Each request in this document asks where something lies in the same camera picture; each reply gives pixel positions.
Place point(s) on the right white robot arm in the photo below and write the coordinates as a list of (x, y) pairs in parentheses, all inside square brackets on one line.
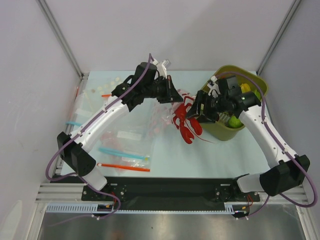
[(287, 169)]

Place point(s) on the olive green plastic bin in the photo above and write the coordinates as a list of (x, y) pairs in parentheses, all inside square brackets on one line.
[(220, 129)]

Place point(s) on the green toy star fruit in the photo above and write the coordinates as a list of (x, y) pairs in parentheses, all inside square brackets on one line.
[(257, 93)]

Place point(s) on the bag with white pieces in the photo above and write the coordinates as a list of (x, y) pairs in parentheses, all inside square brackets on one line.
[(104, 86)]

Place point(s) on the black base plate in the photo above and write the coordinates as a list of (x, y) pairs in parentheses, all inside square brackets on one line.
[(170, 194)]

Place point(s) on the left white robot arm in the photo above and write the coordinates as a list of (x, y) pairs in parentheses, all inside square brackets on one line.
[(74, 148)]

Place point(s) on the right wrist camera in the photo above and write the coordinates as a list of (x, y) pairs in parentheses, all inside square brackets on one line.
[(212, 84)]

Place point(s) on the bag with orange zipper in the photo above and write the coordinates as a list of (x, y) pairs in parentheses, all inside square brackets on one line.
[(121, 164)]

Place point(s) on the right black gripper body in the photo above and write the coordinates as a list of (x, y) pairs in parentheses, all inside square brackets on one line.
[(202, 104)]

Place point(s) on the aluminium frame rail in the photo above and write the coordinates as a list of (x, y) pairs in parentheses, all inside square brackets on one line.
[(59, 193)]

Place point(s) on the red toy lobster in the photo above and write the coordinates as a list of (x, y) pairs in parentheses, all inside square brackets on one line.
[(189, 128)]

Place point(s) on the yellow toy fruit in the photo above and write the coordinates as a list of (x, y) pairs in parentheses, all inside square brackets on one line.
[(245, 88)]

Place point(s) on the white cable duct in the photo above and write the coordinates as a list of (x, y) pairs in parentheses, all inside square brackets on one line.
[(72, 208)]

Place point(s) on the clear red-zipper bag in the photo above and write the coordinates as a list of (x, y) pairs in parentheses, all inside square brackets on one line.
[(162, 116)]

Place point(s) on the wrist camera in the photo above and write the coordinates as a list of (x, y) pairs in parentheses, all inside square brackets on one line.
[(162, 67), (212, 84)]

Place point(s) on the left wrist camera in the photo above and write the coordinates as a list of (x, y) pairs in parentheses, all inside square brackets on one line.
[(162, 67)]

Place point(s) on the far left blue-zipper bag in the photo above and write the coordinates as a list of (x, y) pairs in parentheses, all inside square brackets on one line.
[(87, 103)]

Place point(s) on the bag with blue zipper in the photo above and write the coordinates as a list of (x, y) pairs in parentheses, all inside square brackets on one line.
[(131, 143)]

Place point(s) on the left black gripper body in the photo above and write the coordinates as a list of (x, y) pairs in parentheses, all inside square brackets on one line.
[(158, 89)]

